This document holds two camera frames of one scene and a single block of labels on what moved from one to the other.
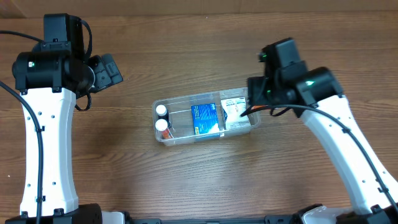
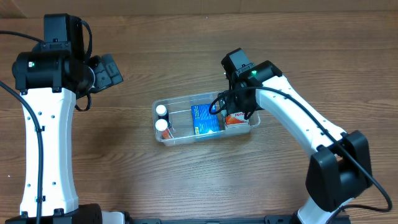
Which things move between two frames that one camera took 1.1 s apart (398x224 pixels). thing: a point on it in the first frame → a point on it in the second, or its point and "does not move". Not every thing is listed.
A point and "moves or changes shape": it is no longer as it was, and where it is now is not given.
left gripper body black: (104, 74) does not move
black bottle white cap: (163, 113) does not move
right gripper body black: (255, 93) → (230, 106)
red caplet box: (259, 107) moves or changes shape
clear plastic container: (203, 116) does not move
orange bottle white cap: (161, 125) does not move
